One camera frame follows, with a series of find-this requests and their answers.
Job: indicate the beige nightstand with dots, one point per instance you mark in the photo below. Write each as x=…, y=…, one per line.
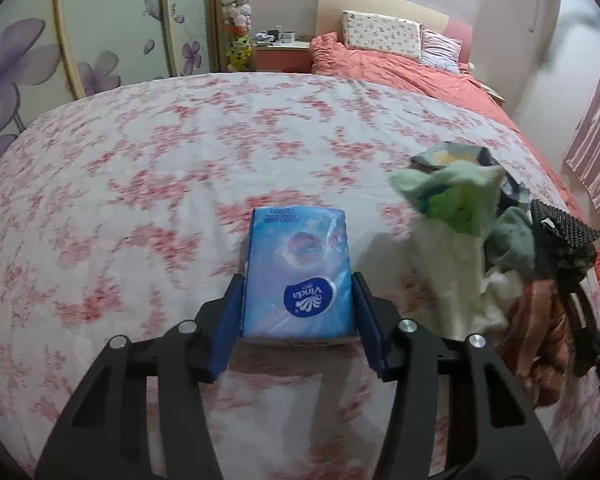
x=491, y=92

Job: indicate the dark mug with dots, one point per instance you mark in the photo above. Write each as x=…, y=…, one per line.
x=275, y=35

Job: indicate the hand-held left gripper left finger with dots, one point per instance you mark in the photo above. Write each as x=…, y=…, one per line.
x=225, y=330

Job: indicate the purple striped pillow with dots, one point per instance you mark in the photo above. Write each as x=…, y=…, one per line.
x=440, y=50

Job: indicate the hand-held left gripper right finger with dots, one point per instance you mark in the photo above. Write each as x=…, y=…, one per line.
x=372, y=330

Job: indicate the white cloth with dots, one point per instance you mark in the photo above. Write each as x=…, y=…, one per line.
x=450, y=280

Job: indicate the stack of plush toys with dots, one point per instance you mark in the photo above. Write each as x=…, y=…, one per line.
x=238, y=20

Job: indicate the pink nightstand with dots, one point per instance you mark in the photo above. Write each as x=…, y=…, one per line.
x=282, y=59

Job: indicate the black floral cloth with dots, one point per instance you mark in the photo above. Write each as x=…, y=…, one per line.
x=562, y=240

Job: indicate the blue tissue pack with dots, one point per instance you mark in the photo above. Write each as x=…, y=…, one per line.
x=300, y=270

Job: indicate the white floral pillow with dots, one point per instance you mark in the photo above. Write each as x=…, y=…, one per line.
x=380, y=35

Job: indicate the grey green cloth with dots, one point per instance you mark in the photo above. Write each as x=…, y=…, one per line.
x=512, y=240

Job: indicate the pink floral tablecloth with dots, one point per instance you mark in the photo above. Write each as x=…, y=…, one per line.
x=130, y=185

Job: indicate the beige and pink headboard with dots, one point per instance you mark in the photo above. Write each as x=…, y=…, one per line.
x=330, y=10

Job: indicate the wardrobe with purple flower doors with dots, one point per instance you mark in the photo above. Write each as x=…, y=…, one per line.
x=105, y=20

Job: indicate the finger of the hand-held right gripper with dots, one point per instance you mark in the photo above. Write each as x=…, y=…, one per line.
x=587, y=340

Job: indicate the brown cloth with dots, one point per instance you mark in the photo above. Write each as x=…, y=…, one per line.
x=537, y=345

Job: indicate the pink striped curtain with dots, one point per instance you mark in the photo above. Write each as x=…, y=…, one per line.
x=597, y=135

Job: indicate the white mug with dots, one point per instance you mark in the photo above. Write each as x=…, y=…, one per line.
x=288, y=36

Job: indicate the pink duvet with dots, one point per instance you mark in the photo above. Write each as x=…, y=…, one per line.
x=380, y=67

